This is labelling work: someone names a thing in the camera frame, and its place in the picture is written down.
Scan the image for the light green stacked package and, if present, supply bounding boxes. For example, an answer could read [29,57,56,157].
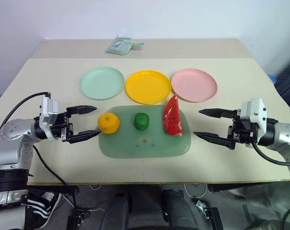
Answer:
[104,35,134,56]

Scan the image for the translucent green tray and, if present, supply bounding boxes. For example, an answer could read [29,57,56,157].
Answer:
[98,104,192,158]

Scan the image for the dark chair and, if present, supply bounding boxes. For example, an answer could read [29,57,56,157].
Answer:
[275,57,290,114]

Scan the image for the black hanging cable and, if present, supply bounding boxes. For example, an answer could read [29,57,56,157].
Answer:
[32,146,79,230]

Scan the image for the pink round plate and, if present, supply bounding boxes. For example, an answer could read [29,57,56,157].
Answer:
[171,68,218,104]

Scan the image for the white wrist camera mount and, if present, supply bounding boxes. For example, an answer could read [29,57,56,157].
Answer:
[239,97,267,131]
[38,96,60,127]

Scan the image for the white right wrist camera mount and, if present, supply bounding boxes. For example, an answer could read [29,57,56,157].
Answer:
[239,97,267,131]

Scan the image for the red watermelon slice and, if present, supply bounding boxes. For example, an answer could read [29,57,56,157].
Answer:
[162,94,184,137]

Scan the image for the yellow round plate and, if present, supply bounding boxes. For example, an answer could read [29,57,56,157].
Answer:
[125,69,172,105]

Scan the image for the orange fruit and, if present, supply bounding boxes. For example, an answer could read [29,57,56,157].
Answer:
[97,112,121,135]

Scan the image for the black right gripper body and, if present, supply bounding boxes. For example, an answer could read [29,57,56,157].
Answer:
[227,109,258,150]

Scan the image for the white floor cable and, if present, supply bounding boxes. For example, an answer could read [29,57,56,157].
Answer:
[183,184,208,198]

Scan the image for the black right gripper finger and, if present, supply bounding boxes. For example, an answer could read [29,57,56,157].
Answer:
[198,108,238,119]
[193,131,233,150]

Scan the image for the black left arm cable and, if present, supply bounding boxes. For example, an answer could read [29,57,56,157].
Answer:
[0,92,51,149]

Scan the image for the black under-table bracket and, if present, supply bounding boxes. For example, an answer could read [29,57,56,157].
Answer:
[208,184,246,194]

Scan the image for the green vegetable toy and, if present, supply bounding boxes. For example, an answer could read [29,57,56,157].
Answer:
[134,113,151,131]

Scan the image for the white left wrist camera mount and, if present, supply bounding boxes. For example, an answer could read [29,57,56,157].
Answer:
[38,96,60,127]

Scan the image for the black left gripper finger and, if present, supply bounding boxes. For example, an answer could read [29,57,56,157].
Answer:
[66,105,98,115]
[68,130,102,144]

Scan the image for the black caster bracket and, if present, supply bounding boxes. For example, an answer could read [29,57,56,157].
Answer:
[195,200,223,230]
[67,210,91,226]

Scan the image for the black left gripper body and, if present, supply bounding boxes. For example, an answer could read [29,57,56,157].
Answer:
[48,111,75,144]

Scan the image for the black white-striped shoe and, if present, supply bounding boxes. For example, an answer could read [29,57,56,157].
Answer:
[27,191,63,230]

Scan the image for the light green round plate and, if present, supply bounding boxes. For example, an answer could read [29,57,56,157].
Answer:
[79,67,125,101]

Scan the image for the dark rounded shape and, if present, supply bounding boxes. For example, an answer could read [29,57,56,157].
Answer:
[161,188,201,230]

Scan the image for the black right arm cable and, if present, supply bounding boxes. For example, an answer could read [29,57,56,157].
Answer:
[251,141,290,167]

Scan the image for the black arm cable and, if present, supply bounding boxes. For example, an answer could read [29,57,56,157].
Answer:
[251,141,290,167]
[0,92,51,149]

